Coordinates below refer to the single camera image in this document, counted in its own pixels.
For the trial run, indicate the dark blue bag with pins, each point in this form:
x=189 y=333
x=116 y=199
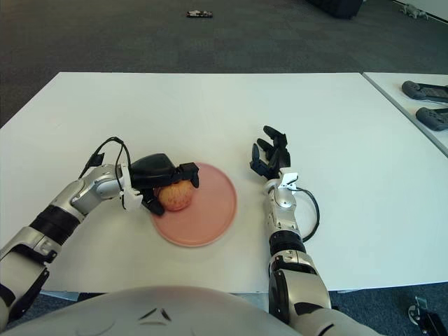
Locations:
x=336 y=7

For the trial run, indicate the grey robot torso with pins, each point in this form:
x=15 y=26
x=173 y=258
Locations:
x=157 y=308

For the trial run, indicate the pink round plate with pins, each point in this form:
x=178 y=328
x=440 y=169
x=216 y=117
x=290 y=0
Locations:
x=210 y=213

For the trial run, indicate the small grey toy figure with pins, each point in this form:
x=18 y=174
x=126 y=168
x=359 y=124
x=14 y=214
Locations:
x=414 y=11

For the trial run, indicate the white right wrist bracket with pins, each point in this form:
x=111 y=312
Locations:
x=288 y=179

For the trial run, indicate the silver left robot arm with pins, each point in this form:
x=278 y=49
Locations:
x=94 y=185

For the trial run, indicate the white side table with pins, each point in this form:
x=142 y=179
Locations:
x=413 y=105

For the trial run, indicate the black caster wheel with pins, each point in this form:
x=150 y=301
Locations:
x=416 y=311

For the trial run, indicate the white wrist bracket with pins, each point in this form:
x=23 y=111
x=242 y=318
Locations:
x=131 y=199
x=288 y=179

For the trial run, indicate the red yellow apple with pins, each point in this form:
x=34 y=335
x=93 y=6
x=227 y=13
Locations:
x=176 y=196

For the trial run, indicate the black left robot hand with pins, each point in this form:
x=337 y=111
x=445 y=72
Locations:
x=150 y=171

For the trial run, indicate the small black red floor item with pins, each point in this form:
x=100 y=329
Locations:
x=199 y=14

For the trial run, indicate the grey game controller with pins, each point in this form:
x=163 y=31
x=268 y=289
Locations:
x=423 y=91
x=434 y=119

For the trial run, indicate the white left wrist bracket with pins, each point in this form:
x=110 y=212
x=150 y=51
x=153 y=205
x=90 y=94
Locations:
x=131 y=199

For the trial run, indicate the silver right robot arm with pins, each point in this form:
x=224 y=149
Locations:
x=283 y=201

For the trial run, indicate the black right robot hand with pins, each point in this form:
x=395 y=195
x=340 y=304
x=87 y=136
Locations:
x=281 y=157

